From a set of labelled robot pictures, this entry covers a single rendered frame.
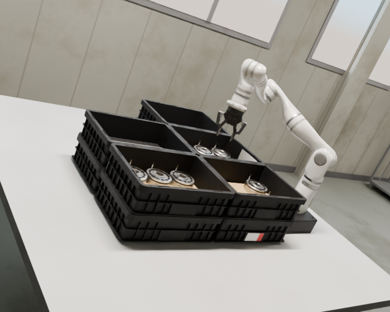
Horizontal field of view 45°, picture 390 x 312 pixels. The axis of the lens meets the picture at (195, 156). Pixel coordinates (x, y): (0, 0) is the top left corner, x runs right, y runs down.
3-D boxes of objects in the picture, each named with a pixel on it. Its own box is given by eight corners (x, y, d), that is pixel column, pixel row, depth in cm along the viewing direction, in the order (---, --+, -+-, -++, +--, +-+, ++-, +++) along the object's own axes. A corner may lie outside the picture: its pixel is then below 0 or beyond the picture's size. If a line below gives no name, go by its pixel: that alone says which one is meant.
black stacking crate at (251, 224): (246, 205, 223) (256, 184, 219) (285, 244, 201) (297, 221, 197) (177, 201, 199) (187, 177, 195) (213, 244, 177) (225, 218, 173)
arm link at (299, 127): (305, 114, 221) (296, 114, 214) (342, 158, 213) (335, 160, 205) (291, 127, 226) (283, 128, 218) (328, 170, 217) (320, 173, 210)
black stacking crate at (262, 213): (255, 186, 219) (265, 165, 215) (295, 223, 197) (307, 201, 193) (187, 179, 196) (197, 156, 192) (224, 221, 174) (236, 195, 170)
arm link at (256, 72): (267, 64, 191) (272, 75, 204) (249, 56, 195) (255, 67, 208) (258, 79, 192) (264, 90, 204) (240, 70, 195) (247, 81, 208)
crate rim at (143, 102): (201, 115, 260) (203, 111, 260) (229, 139, 238) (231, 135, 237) (139, 102, 237) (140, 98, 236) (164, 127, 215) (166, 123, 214)
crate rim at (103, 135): (164, 127, 215) (166, 123, 214) (195, 160, 193) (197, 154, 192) (83, 113, 191) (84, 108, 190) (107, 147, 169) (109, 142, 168)
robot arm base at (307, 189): (296, 202, 229) (313, 174, 222) (307, 214, 222) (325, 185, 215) (283, 201, 224) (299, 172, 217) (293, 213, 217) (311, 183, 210)
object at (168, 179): (161, 169, 183) (162, 168, 183) (176, 183, 176) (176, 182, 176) (141, 169, 176) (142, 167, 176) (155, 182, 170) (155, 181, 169)
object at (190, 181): (186, 172, 190) (186, 171, 189) (198, 186, 182) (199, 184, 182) (165, 170, 183) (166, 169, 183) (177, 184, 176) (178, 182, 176)
